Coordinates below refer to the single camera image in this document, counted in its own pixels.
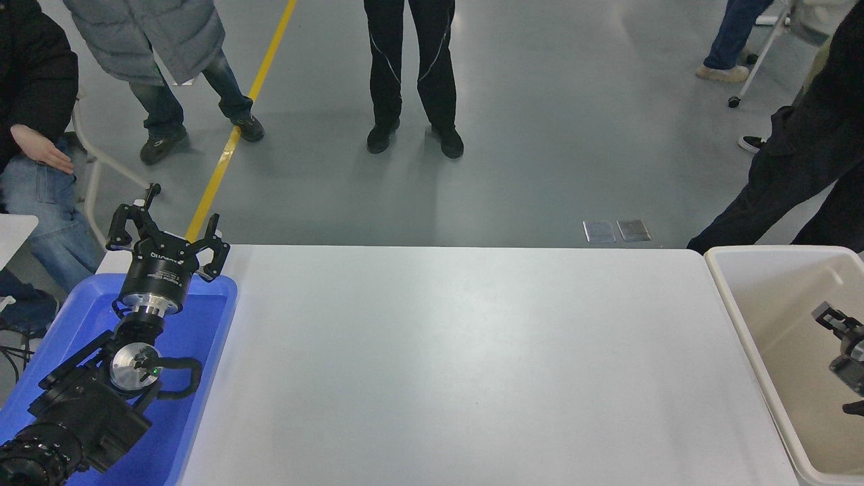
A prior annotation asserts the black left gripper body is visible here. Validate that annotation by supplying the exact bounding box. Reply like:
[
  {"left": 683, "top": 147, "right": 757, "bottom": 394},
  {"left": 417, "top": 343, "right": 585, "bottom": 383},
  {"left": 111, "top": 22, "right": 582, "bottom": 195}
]
[{"left": 119, "top": 233, "right": 201, "bottom": 306}]

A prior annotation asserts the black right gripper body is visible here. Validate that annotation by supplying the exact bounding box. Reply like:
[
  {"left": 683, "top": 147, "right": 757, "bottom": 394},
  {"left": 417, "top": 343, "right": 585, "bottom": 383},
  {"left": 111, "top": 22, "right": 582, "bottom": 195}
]
[{"left": 829, "top": 337, "right": 864, "bottom": 396}]

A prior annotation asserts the seated person's hand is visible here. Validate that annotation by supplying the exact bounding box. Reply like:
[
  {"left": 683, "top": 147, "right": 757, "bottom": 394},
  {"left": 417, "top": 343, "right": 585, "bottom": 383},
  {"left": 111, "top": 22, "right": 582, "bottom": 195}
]
[{"left": 9, "top": 125, "right": 75, "bottom": 176}]

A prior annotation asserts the large pale plastic bin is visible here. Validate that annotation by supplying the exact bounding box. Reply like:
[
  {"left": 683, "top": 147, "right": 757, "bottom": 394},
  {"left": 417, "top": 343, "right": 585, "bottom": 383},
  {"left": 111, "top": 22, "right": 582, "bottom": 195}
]
[{"left": 703, "top": 245, "right": 864, "bottom": 485}]

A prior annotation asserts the blue plastic tray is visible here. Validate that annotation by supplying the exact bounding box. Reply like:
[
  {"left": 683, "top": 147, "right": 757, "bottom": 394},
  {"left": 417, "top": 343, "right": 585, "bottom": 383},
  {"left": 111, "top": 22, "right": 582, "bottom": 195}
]
[{"left": 0, "top": 273, "right": 238, "bottom": 486}]

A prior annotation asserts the small white side table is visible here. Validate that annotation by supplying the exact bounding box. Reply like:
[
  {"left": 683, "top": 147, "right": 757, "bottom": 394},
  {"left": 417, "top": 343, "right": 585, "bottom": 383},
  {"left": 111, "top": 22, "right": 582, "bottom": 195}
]
[{"left": 0, "top": 215, "right": 39, "bottom": 267}]

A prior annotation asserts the standing person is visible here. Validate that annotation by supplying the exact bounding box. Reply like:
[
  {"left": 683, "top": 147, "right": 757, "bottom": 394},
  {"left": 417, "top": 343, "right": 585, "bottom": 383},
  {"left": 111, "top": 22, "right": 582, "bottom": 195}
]
[
  {"left": 362, "top": 0, "right": 465, "bottom": 160},
  {"left": 686, "top": 0, "right": 864, "bottom": 256},
  {"left": 62, "top": 0, "right": 265, "bottom": 166},
  {"left": 695, "top": 0, "right": 776, "bottom": 83},
  {"left": 738, "top": 37, "right": 834, "bottom": 154}
]

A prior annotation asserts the seated person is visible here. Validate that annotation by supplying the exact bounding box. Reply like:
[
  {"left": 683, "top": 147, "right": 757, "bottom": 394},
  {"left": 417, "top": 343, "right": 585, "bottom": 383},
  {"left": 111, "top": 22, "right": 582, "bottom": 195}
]
[{"left": 0, "top": 0, "right": 105, "bottom": 338}]

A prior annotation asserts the white wheeled chair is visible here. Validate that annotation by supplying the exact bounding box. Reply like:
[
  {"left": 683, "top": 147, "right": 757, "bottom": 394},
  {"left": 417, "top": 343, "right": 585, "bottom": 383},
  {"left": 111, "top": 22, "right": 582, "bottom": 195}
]
[{"left": 728, "top": 0, "right": 858, "bottom": 109}]

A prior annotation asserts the white tube chair frame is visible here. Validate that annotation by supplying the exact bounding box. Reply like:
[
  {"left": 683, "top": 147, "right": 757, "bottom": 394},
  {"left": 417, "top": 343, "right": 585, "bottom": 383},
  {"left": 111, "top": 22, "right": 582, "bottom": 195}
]
[{"left": 67, "top": 94, "right": 153, "bottom": 247}]

